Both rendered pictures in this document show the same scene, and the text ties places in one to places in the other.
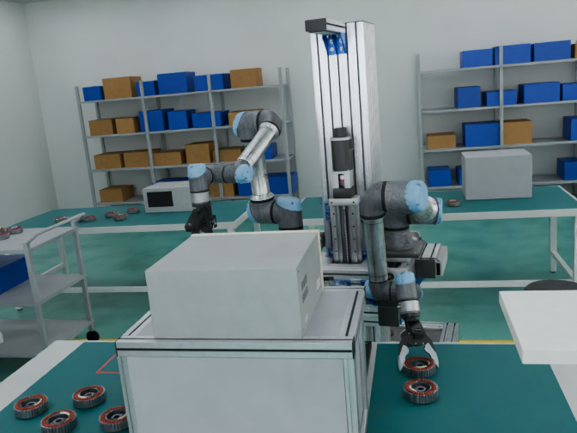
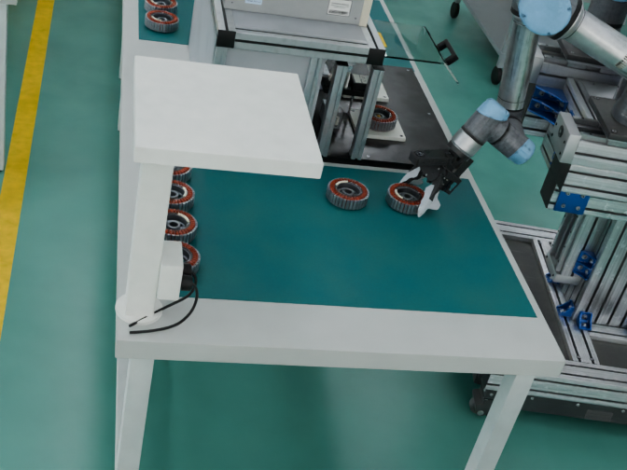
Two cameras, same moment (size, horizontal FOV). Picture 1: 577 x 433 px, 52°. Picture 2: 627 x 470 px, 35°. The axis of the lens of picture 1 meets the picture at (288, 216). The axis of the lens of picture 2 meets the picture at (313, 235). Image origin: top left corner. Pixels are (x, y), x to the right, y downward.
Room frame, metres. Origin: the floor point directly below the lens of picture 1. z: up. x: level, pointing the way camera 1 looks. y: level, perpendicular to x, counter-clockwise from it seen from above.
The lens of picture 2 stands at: (0.66, -2.31, 2.13)
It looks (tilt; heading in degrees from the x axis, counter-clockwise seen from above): 34 degrees down; 61
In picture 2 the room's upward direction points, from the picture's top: 14 degrees clockwise
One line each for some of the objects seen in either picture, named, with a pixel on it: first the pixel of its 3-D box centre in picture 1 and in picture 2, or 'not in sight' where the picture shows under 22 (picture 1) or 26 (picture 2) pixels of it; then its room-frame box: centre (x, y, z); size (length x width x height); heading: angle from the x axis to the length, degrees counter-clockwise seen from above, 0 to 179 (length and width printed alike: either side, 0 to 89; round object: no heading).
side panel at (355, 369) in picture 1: (356, 387); (258, 104); (1.58, -0.15, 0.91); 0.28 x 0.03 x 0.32; 168
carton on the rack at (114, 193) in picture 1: (117, 193); not in sight; (9.02, 2.57, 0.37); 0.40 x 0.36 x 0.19; 168
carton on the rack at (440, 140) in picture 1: (440, 140); not in sight; (7.98, -2.12, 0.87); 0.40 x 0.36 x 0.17; 168
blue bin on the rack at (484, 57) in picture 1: (476, 58); not in sight; (7.87, -2.57, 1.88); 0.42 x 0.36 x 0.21; 168
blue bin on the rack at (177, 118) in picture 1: (182, 118); not in sight; (8.75, 1.40, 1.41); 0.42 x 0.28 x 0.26; 169
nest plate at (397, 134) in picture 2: not in sight; (376, 124); (2.02, -0.04, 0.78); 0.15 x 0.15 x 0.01; 78
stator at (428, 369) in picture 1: (419, 367); (406, 198); (1.95, -0.42, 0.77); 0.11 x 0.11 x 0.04
